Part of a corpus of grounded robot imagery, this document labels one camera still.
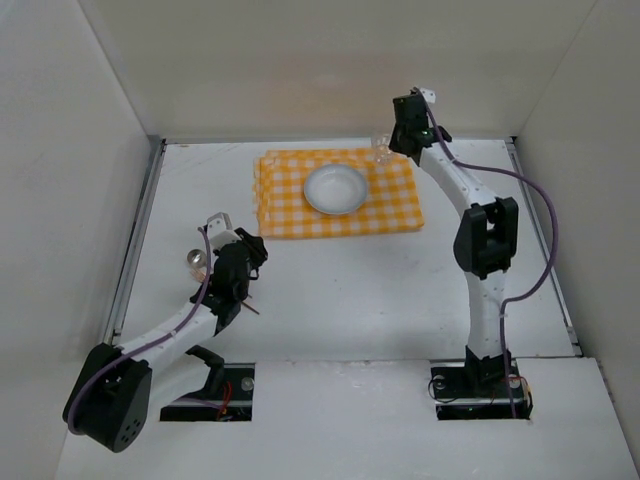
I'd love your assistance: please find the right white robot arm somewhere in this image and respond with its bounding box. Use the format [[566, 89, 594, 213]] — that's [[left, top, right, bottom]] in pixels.
[[389, 90, 519, 401]]

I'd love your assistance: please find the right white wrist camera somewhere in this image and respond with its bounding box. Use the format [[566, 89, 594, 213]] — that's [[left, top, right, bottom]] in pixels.
[[411, 87, 436, 104]]

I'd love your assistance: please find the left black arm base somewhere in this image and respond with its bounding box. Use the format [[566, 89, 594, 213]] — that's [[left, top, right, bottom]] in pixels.
[[159, 346, 255, 423]]

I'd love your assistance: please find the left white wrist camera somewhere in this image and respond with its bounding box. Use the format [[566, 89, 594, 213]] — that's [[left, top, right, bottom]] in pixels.
[[206, 212, 239, 250]]

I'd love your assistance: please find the clear plastic cup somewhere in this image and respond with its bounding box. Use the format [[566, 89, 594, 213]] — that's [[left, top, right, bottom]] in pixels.
[[371, 133, 394, 166]]

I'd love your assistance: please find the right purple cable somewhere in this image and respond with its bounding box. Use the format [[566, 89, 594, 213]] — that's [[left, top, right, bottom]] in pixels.
[[422, 97, 559, 419]]

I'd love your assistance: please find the white round bowl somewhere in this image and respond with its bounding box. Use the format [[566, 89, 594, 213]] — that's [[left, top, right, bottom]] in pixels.
[[303, 164, 368, 216]]

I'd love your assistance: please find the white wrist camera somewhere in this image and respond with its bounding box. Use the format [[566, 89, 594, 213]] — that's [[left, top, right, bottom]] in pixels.
[[206, 212, 239, 250], [411, 87, 436, 104]]

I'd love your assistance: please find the purple cable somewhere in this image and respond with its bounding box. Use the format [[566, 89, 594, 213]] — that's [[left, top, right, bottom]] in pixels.
[[67, 227, 216, 436], [422, 97, 559, 419]]

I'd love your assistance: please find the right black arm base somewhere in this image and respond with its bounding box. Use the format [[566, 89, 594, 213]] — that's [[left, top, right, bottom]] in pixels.
[[427, 351, 533, 421]]

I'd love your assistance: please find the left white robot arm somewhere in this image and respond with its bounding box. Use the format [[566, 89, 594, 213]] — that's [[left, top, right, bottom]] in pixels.
[[62, 226, 268, 453]]

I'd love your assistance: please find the yellow white checkered cloth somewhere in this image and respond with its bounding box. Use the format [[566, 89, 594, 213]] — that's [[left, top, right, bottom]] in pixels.
[[253, 148, 425, 239]]

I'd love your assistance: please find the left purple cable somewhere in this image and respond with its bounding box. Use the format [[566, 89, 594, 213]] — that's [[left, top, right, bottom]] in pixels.
[[67, 227, 216, 436]]

